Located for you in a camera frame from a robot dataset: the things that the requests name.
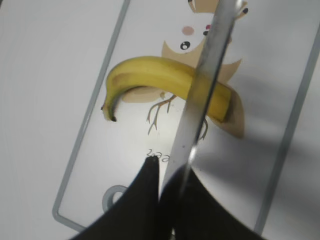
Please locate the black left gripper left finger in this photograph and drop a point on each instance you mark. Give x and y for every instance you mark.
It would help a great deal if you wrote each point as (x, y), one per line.
(135, 216)

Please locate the yellow banana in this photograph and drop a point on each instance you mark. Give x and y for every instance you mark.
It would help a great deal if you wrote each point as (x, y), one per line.
(146, 71)

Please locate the white handled kitchen knife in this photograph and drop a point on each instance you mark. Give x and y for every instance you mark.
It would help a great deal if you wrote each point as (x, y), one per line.
(185, 145)

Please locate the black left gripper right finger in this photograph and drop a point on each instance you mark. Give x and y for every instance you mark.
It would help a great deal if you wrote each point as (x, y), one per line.
(188, 211)

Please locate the deer print cutting board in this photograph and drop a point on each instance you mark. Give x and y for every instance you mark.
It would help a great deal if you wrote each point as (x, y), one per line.
(249, 117)

